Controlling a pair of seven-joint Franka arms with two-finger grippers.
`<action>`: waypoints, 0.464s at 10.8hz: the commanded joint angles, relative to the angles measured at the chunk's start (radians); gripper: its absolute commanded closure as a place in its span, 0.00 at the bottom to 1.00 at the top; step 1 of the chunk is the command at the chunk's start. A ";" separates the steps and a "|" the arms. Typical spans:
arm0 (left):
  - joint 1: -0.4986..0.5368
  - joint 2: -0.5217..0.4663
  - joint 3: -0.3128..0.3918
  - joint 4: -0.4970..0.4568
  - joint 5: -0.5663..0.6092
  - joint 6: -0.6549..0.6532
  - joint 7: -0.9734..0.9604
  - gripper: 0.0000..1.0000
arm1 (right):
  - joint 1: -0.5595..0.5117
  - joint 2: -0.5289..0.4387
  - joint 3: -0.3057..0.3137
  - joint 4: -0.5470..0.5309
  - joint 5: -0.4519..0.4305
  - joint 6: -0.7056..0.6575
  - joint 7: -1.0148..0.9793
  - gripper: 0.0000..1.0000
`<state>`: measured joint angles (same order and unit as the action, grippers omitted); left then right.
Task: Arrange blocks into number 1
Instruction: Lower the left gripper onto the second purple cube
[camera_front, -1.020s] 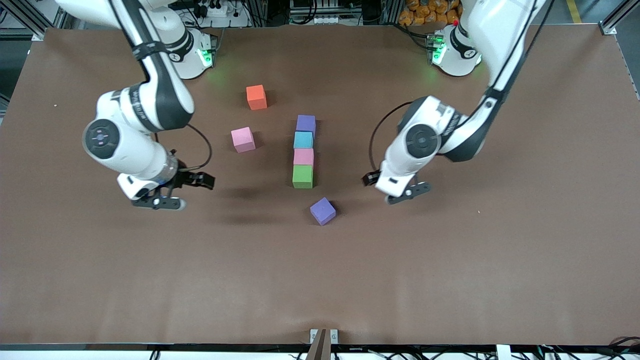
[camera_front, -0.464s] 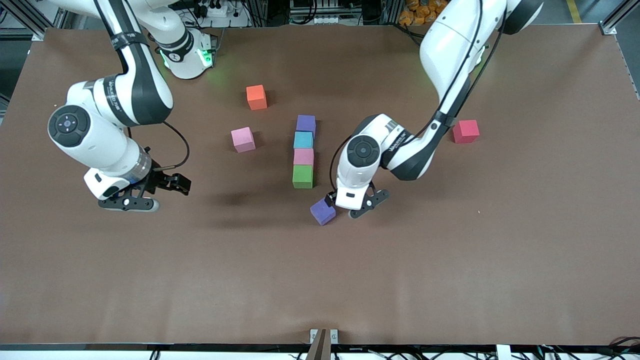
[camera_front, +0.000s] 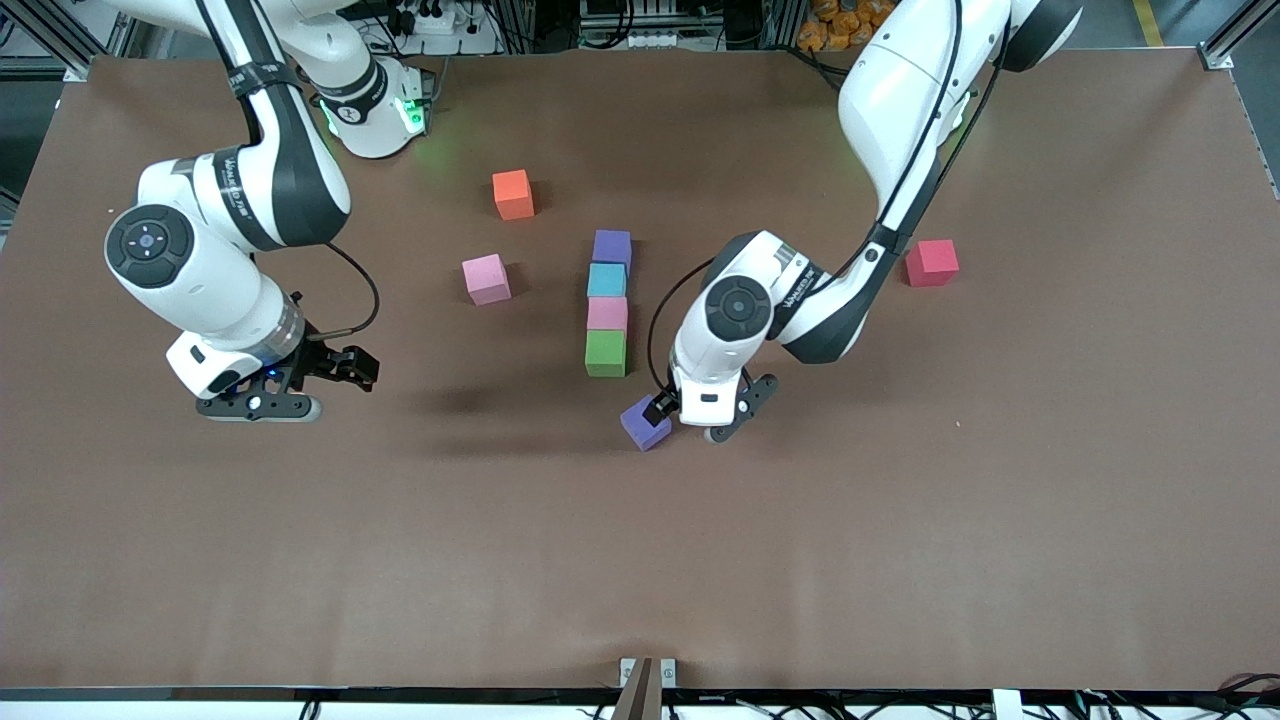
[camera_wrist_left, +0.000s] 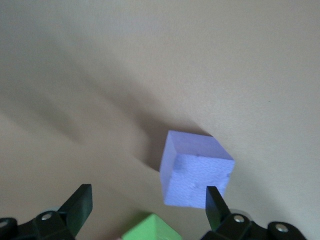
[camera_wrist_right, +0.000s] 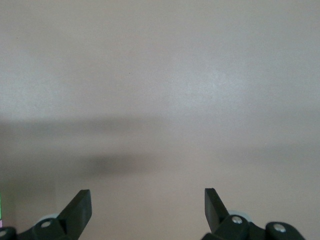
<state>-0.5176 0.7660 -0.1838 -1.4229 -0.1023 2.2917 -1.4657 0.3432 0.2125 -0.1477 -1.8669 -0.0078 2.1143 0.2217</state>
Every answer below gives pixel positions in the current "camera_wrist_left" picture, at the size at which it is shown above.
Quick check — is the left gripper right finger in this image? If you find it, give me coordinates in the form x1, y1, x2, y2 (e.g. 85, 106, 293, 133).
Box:
199, 185, 307, 240

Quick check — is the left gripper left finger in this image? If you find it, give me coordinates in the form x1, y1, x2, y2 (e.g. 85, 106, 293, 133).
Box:
0, 183, 93, 240

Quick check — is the green foam cube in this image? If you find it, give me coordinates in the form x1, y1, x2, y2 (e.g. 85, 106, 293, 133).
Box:
121, 212, 183, 240

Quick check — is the purple foam cube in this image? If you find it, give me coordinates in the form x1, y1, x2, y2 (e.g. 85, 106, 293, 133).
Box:
159, 129, 236, 210

